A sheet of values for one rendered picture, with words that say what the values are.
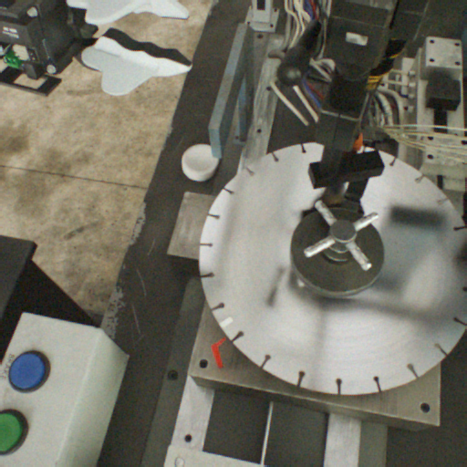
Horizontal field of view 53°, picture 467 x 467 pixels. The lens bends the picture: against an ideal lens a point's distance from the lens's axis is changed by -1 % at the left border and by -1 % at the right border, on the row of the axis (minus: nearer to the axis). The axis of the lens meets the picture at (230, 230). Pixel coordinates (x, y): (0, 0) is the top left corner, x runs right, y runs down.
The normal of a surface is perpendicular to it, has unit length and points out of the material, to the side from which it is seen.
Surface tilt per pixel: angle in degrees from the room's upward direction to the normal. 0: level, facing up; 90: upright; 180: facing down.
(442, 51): 0
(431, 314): 0
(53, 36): 90
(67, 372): 0
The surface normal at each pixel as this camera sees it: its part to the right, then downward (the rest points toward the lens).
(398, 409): -0.04, -0.47
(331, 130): -0.36, 0.83
